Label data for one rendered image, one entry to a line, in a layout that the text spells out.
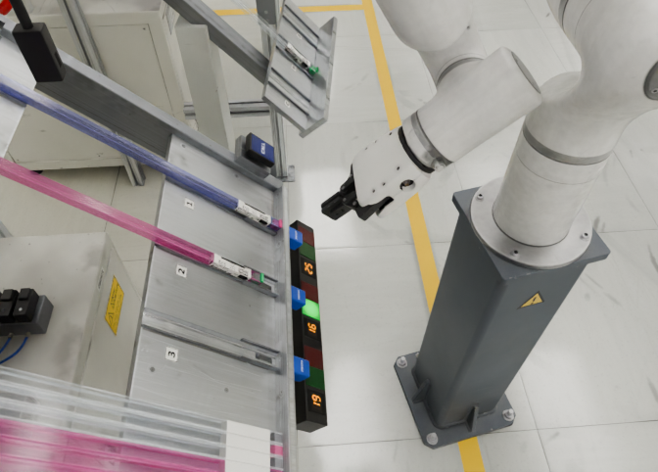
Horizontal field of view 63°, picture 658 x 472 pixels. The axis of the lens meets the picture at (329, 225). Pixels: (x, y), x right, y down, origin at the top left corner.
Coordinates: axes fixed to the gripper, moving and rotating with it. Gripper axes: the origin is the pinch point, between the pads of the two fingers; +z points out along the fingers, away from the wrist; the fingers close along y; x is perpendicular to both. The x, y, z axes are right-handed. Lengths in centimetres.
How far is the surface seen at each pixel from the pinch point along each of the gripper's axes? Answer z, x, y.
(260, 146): 5.6, 9.9, 10.6
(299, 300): 9.0, 0.0, -11.9
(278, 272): 9.4, 3.5, -8.4
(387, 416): 45, -64, -5
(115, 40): 55, 22, 85
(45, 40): -10.3, 43.6, -15.0
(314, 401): 11.2, -4.1, -25.1
